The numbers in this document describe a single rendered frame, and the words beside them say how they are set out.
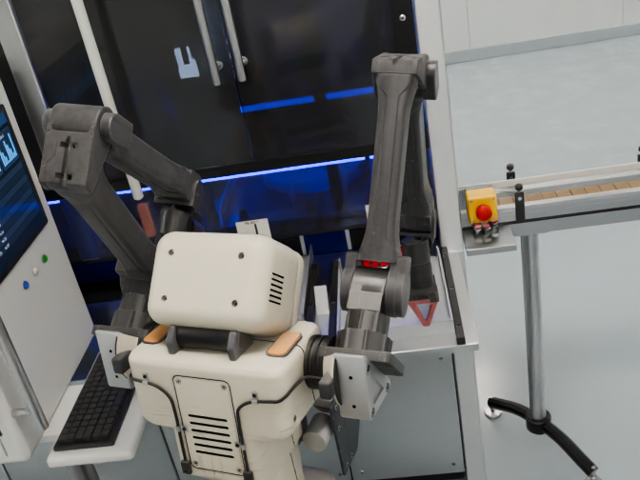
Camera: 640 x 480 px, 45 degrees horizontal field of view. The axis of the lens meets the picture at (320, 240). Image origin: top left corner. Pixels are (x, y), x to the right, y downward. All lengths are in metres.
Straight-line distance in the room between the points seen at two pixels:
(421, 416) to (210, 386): 1.25
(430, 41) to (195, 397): 1.00
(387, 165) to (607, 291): 2.31
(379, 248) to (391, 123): 0.20
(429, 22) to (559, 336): 1.71
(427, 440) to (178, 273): 1.38
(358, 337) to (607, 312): 2.24
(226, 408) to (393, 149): 0.48
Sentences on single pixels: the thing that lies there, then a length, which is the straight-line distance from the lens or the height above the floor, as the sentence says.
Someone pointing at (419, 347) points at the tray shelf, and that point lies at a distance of 1.71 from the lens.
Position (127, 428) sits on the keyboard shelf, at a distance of 1.83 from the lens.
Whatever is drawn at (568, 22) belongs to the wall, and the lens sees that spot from 6.74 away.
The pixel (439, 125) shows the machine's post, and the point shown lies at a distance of 1.88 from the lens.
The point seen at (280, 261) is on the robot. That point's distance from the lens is 1.17.
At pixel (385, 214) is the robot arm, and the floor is 1.35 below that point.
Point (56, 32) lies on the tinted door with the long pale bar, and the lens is 1.95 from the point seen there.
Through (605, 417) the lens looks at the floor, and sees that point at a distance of 2.84.
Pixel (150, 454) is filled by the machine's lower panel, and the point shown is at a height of 0.29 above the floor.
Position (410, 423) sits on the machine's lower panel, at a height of 0.31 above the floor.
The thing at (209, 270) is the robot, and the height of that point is 1.35.
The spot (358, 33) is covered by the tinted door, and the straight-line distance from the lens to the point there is 1.82.
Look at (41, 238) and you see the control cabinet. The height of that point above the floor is 1.15.
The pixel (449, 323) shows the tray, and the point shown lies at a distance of 1.73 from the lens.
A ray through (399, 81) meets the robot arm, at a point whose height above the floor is 1.53.
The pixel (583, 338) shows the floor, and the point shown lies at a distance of 3.18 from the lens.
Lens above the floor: 1.91
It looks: 28 degrees down
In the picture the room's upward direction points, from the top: 11 degrees counter-clockwise
